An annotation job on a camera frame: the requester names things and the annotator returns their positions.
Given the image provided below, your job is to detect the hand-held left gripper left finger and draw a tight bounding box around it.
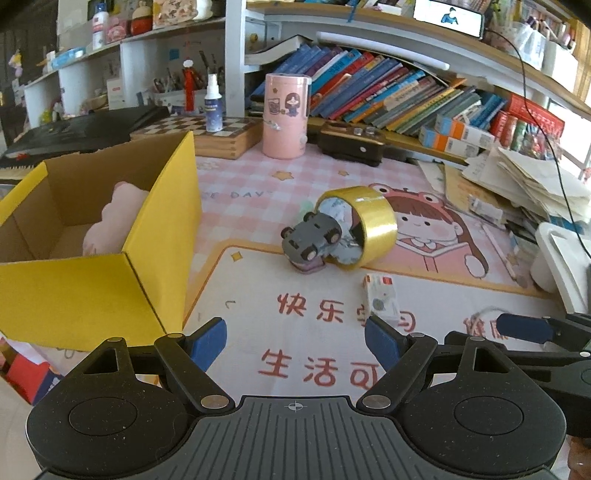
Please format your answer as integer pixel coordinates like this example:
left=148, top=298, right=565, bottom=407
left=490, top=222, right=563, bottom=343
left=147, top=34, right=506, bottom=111
left=69, top=316, right=235, bottom=415

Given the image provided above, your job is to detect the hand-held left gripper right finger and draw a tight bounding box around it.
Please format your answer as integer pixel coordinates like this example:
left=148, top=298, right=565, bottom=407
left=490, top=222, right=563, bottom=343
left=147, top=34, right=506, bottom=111
left=355, top=315, right=521, bottom=415

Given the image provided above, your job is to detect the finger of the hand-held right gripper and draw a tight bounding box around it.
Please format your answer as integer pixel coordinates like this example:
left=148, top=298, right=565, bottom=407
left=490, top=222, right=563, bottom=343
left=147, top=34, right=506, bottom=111
left=498, top=313, right=591, bottom=345
left=443, top=330, right=591, bottom=376

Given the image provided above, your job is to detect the small white card box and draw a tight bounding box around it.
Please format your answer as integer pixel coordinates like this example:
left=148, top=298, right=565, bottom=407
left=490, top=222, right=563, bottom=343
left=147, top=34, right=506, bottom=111
left=362, top=273, right=402, bottom=324

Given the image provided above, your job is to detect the yellow tape roll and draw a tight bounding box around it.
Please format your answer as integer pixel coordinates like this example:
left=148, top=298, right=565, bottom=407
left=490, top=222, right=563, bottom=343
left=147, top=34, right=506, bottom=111
left=315, top=185, right=398, bottom=272

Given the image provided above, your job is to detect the grey toy car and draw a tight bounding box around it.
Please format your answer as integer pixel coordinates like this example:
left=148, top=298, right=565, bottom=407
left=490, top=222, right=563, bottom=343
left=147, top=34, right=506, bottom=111
left=281, top=211, right=343, bottom=274

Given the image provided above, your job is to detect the yellow cardboard box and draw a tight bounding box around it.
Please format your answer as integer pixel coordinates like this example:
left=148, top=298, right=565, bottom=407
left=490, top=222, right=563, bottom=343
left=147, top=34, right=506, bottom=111
left=0, top=130, right=203, bottom=349

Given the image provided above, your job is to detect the pink plush pig toy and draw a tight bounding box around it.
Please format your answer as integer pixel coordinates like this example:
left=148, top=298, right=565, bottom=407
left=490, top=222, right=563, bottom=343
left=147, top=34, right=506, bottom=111
left=83, top=181, right=151, bottom=256

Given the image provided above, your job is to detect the pink checked desktop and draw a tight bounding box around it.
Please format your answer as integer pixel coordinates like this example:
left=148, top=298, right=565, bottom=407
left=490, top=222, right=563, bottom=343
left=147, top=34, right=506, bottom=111
left=0, top=152, right=591, bottom=416

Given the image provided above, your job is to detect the white pen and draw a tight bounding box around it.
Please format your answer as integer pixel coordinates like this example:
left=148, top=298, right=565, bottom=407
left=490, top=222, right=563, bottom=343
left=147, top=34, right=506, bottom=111
left=480, top=225, right=518, bottom=278

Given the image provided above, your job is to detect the stack of papers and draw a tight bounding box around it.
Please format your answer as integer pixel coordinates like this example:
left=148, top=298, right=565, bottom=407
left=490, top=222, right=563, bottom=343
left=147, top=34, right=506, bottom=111
left=462, top=147, right=591, bottom=217

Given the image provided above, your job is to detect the yellow envelope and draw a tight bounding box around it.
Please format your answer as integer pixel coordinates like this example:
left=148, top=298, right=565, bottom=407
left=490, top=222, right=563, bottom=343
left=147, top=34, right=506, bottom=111
left=443, top=161, right=490, bottom=213

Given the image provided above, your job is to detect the red blue carton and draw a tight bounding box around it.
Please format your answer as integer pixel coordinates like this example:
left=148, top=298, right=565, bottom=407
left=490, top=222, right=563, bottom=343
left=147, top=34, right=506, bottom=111
left=4, top=353, right=65, bottom=406

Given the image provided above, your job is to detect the wooden chessboard box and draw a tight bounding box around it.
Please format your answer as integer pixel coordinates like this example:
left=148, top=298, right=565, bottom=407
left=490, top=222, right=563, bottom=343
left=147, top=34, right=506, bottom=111
left=130, top=115, right=264, bottom=161

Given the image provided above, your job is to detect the dark brown device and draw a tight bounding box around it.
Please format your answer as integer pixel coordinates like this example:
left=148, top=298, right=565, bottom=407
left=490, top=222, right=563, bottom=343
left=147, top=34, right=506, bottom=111
left=318, top=121, right=386, bottom=167

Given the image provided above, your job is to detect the orange blue box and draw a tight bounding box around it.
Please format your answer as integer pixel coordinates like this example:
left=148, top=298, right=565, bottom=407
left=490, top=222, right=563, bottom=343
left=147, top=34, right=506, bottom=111
left=436, top=114, right=495, bottom=145
left=419, top=126, right=481, bottom=158

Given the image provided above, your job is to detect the pink cylinder container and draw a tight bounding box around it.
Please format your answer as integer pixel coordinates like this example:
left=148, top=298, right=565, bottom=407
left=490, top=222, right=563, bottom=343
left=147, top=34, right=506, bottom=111
left=262, top=73, right=311, bottom=160

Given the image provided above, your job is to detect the white spray bottle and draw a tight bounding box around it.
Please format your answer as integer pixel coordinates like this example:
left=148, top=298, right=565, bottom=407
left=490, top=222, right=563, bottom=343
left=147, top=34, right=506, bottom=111
left=204, top=74, right=225, bottom=134

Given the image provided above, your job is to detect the black keyboard piano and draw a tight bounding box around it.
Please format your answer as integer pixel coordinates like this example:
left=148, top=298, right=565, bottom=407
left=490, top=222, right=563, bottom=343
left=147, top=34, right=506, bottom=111
left=0, top=105, right=171, bottom=181

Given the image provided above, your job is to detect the row of books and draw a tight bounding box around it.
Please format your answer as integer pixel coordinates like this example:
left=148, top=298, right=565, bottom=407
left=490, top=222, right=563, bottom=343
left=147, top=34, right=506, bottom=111
left=295, top=44, right=509, bottom=134

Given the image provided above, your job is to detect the white brush holder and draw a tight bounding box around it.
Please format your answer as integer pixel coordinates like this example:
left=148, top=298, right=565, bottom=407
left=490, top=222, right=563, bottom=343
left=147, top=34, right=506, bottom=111
left=152, top=65, right=208, bottom=109

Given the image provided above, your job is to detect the red tasselled ornament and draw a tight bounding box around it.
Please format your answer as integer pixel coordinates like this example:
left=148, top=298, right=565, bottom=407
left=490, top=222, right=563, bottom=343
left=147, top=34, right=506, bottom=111
left=182, top=59, right=197, bottom=112

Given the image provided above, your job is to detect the white box red label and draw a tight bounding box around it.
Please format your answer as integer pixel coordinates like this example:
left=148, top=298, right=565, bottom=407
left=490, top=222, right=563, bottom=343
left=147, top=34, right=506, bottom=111
left=106, top=78, right=124, bottom=110

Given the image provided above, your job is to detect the white pen holder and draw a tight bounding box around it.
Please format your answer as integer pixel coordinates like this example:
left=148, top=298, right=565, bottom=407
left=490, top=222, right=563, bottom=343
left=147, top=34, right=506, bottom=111
left=542, top=28, right=580, bottom=84

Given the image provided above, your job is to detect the clear marker pen holder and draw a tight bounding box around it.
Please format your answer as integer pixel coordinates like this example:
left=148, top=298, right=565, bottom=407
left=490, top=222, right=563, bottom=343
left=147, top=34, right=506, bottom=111
left=508, top=18, right=546, bottom=70

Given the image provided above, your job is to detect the white desk hutch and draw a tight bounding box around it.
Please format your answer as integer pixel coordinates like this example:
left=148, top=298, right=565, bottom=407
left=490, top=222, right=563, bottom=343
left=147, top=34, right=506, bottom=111
left=225, top=0, right=591, bottom=167

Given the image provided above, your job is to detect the white cubby shelf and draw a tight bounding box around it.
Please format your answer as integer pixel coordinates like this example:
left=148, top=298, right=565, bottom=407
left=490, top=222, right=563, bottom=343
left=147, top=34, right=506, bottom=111
left=23, top=16, right=227, bottom=125

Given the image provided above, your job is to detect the thick white book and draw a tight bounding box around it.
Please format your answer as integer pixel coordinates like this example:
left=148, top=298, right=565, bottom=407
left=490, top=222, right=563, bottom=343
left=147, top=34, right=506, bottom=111
left=245, top=34, right=315, bottom=65

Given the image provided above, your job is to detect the blue tissue pack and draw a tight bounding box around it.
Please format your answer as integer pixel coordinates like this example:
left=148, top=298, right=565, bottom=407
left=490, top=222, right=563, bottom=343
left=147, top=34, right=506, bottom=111
left=52, top=46, right=88, bottom=70

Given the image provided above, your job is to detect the black smartphone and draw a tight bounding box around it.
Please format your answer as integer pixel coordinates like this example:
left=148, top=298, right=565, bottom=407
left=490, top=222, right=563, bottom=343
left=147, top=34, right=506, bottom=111
left=413, top=0, right=485, bottom=38

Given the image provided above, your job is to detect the white bottle red label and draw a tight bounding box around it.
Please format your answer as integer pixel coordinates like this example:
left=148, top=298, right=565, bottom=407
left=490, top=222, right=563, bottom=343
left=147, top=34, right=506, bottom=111
left=92, top=4, right=109, bottom=51

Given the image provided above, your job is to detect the black cable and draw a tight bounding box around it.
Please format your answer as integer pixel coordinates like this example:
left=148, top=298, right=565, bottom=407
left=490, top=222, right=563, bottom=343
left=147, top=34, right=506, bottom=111
left=485, top=25, right=591, bottom=250

